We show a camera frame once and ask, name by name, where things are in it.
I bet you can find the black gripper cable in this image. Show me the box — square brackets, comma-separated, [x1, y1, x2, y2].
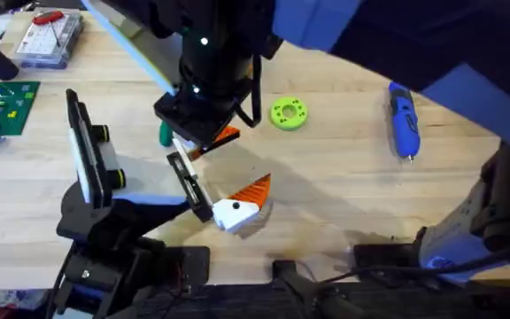
[235, 53, 264, 129]

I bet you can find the red handled screwdriver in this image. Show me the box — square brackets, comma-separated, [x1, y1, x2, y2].
[32, 10, 66, 48]

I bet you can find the black rail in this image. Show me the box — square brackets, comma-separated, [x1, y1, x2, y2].
[117, 283, 510, 319]

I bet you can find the black upright flat plate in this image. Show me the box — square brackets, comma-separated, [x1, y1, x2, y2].
[65, 88, 113, 210]

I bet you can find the clear plastic screw box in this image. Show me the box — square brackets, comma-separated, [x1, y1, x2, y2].
[12, 11, 84, 71]

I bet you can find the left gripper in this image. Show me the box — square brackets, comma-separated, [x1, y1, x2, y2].
[90, 124, 274, 235]

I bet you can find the green disc with holes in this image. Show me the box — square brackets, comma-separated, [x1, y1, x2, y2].
[269, 96, 309, 132]

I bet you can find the orange ribbed wedge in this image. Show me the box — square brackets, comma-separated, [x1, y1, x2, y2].
[189, 125, 242, 161]

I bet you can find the green board with toy blocks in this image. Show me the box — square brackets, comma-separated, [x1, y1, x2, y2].
[0, 80, 42, 145]

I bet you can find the blue electric screwdriver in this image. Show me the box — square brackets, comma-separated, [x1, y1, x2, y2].
[386, 81, 421, 164]

